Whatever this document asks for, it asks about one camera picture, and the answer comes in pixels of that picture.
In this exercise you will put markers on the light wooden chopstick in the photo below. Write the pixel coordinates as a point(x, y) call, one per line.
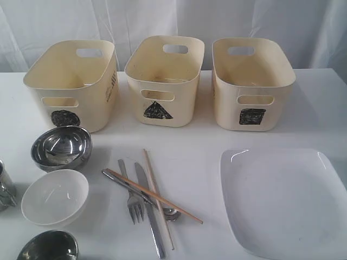
point(155, 190)

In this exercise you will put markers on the stainless steel knife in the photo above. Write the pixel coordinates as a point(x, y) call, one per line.
point(142, 181)

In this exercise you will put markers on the brown wooden chopstick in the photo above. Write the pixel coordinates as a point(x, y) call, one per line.
point(150, 193)

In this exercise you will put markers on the stainless steel fork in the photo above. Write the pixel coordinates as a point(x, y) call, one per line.
point(133, 203)

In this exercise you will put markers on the stainless steel spoon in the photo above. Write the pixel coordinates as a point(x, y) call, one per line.
point(170, 214)

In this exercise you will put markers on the large stainless steel bowl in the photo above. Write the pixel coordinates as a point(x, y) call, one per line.
point(65, 147)

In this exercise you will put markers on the white ceramic bowl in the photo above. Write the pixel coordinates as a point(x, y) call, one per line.
point(56, 199)

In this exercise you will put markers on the small stainless steel cup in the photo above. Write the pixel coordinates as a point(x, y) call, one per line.
point(51, 244)

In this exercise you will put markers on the steel mug with handle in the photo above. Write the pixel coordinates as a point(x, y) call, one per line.
point(8, 190)

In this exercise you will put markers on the cream bin with triangle mark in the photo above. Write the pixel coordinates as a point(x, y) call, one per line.
point(163, 76)

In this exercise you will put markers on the cream bin with square mark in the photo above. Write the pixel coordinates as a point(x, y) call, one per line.
point(251, 82)

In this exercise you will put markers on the cream bin with circle mark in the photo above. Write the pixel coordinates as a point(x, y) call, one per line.
point(75, 83)

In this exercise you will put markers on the white square plate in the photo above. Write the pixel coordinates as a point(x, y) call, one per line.
point(284, 203)

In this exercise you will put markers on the white backdrop curtain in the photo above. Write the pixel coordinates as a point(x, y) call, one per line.
point(311, 33)

